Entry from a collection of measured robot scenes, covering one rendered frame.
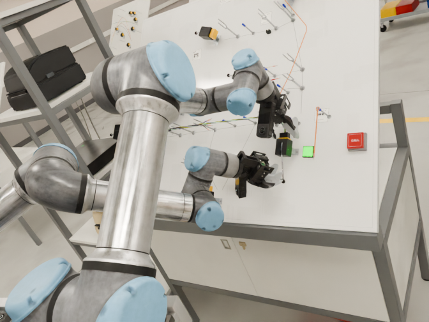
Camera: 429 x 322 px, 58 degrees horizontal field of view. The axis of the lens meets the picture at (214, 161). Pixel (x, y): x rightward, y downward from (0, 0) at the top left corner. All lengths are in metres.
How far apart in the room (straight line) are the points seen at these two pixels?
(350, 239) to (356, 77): 0.53
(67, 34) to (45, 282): 8.96
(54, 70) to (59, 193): 1.08
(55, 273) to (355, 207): 0.91
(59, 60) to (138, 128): 1.33
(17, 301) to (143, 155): 0.30
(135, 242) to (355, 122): 0.91
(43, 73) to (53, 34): 7.47
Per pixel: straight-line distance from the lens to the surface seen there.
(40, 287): 0.68
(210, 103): 1.10
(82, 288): 0.62
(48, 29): 9.36
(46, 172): 0.95
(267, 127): 1.19
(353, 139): 1.28
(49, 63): 1.93
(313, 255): 1.47
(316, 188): 1.33
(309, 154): 1.35
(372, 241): 1.28
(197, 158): 1.06
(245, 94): 1.04
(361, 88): 1.36
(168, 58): 0.70
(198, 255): 1.82
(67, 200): 0.93
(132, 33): 7.33
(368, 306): 1.60
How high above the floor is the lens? 1.72
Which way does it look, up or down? 25 degrees down
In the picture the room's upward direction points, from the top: 24 degrees counter-clockwise
